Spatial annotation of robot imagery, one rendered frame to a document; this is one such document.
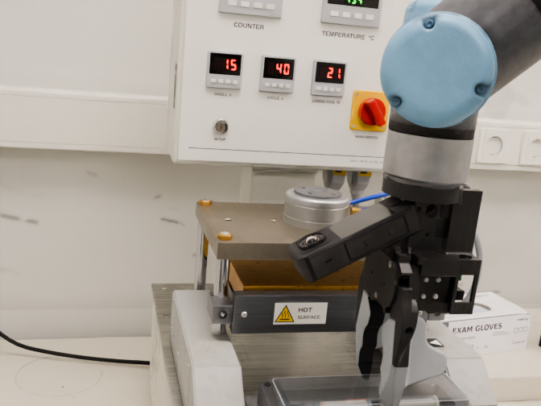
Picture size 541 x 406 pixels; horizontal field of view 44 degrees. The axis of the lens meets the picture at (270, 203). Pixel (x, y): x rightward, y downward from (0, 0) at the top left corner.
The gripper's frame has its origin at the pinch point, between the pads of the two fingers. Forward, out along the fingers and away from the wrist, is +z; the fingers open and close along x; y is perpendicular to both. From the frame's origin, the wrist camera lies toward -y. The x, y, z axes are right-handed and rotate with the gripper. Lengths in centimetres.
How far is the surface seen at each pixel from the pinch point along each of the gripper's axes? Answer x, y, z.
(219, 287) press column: 13.4, -13.1, -4.5
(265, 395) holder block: 1.2, -10.1, 1.7
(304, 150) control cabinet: 34.4, 1.2, -16.9
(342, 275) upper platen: 16.7, 2.2, -4.9
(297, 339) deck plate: 26.5, 0.8, 8.0
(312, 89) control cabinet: 33.9, 1.3, -25.4
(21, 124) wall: 64, -40, -14
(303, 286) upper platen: 13.2, -3.6, -4.8
